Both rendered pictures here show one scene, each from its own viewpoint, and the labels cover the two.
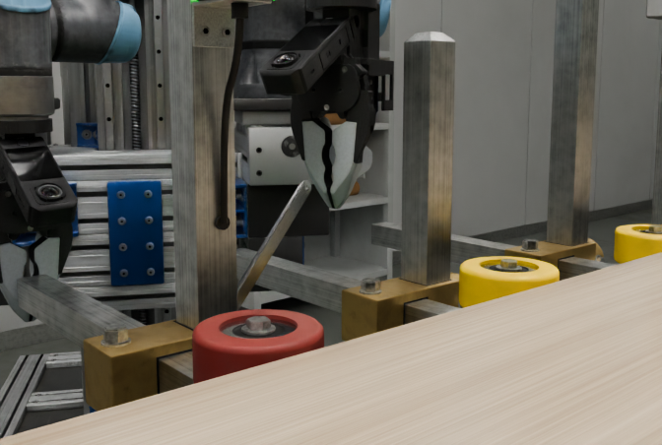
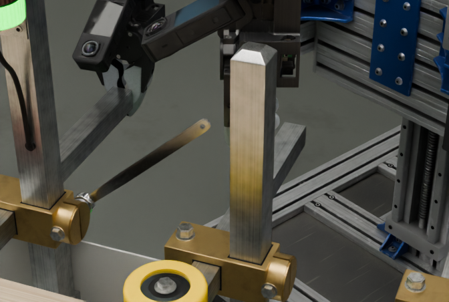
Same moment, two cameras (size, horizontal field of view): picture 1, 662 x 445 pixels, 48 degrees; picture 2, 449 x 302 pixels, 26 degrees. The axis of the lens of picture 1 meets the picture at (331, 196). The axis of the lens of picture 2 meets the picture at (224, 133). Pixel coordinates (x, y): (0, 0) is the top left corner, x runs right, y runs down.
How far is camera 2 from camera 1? 0.97 m
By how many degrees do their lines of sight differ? 61
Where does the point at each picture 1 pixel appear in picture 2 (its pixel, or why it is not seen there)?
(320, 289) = not seen: hidden behind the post
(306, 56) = (163, 32)
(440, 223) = (246, 216)
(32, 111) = not seen: outside the picture
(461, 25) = not seen: outside the picture
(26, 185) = (83, 37)
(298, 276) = not seen: hidden behind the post
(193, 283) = (21, 172)
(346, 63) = (223, 39)
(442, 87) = (247, 103)
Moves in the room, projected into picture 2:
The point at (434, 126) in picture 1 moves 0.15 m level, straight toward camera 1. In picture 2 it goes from (237, 134) to (85, 164)
